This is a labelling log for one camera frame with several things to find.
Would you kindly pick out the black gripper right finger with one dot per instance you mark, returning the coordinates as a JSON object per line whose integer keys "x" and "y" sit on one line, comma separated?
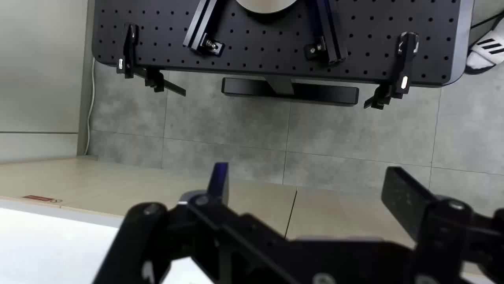
{"x": 421, "y": 213}

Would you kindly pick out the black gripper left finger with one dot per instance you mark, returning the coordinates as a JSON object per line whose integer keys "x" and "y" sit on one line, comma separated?
{"x": 215, "y": 192}

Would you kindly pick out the beige counter cabinet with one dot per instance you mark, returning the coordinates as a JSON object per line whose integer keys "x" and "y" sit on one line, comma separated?
{"x": 112, "y": 188}

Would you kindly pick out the black left clamp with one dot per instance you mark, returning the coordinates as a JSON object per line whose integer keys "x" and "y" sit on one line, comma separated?
{"x": 128, "y": 65}

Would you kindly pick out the black clamp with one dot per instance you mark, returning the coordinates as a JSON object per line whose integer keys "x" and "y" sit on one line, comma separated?
{"x": 128, "y": 65}
{"x": 400, "y": 77}

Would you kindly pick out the black perforated breadboard cart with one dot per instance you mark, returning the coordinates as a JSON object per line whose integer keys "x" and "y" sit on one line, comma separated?
{"x": 276, "y": 44}

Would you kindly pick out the black right clamp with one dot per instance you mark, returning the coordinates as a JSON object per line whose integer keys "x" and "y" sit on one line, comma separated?
{"x": 400, "y": 77}

